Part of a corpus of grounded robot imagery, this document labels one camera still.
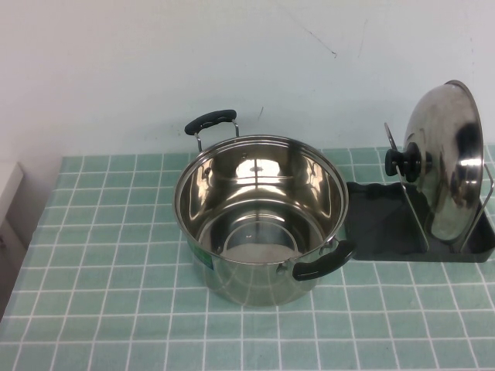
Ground stainless steel cooking pot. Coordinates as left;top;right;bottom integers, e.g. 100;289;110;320
172;108;357;308

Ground wire lid rack dark tray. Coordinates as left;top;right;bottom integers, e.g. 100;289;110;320
343;122;495;264

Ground green checked tablecloth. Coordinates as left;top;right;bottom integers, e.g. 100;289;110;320
0;145;495;371

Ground steel pot lid black knob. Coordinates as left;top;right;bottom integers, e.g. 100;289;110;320
384;80;486;244

